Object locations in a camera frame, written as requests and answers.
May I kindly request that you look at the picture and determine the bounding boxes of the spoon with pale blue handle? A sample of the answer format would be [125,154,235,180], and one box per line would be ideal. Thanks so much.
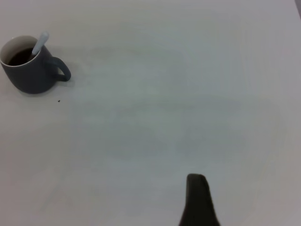
[30,31,50,59]

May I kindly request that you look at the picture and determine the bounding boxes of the dark grey ceramic mug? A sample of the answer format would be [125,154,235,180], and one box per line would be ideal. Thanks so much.
[0,35,71,95]

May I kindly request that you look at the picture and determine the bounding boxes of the dark coffee liquid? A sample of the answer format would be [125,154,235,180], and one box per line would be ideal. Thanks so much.
[8,48,35,66]

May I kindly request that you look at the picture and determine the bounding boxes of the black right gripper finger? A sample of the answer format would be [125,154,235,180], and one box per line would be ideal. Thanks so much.
[178,173,222,226]

